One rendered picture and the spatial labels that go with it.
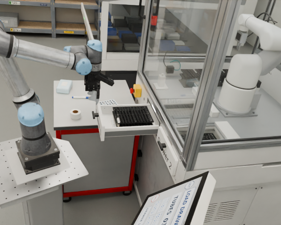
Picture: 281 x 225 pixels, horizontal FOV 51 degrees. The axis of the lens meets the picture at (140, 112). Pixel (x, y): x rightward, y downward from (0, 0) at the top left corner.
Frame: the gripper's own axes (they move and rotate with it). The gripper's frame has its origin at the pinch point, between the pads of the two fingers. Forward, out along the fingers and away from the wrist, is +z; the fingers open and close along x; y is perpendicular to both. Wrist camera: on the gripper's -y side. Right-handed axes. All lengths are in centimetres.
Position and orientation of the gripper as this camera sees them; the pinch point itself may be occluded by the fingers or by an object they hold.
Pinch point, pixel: (97, 101)
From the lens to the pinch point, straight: 172.3
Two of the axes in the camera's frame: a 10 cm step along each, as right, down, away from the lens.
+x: 2.4, 5.5, -8.0
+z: -1.1, 8.3, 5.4
